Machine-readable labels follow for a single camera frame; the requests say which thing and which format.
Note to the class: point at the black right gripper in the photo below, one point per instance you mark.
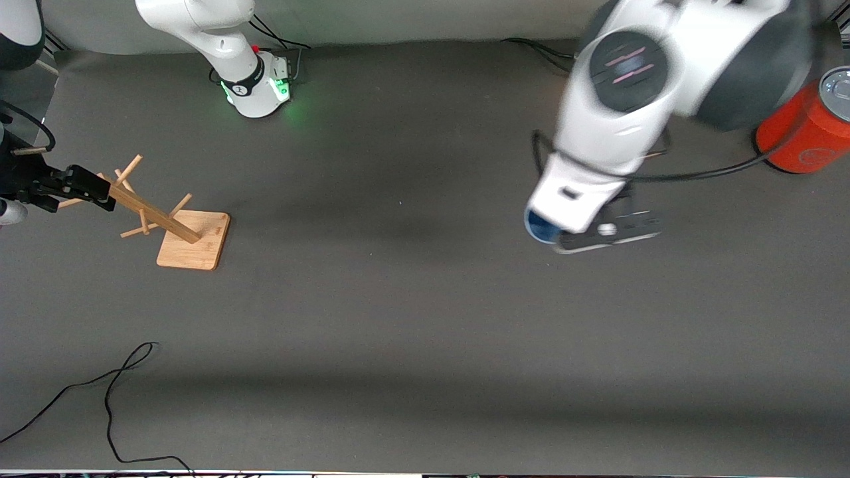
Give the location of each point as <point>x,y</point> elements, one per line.
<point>22,174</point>

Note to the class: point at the light blue cup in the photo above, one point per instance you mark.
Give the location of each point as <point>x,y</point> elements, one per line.
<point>541,227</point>

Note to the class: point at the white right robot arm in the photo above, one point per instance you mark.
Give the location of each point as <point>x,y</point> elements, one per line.
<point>219,40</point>

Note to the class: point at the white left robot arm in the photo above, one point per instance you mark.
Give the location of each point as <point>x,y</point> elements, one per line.
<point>664,79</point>

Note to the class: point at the wooden cup rack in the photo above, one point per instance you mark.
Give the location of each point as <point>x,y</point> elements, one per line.
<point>196,245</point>

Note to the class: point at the dark grey table cloth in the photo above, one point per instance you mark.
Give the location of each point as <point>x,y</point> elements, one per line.
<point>398,312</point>

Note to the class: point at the orange cylinder with grey lid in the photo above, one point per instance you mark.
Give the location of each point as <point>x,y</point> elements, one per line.
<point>807,133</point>

